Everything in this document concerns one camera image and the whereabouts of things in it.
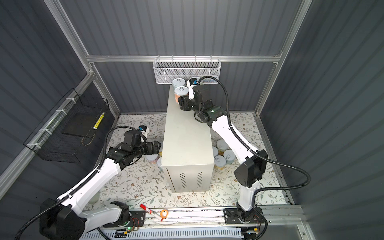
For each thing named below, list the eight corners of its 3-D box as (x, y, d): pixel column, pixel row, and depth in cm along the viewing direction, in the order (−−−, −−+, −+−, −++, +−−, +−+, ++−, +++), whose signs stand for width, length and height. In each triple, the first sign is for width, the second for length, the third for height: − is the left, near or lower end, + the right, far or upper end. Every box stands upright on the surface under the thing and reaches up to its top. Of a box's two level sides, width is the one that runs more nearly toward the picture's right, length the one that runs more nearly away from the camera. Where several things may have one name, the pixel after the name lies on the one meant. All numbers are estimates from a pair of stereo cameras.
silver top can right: (224, 165, 94) (226, 160, 88) (223, 155, 98) (224, 149, 93) (233, 165, 94) (235, 160, 88) (231, 155, 98) (233, 149, 93)
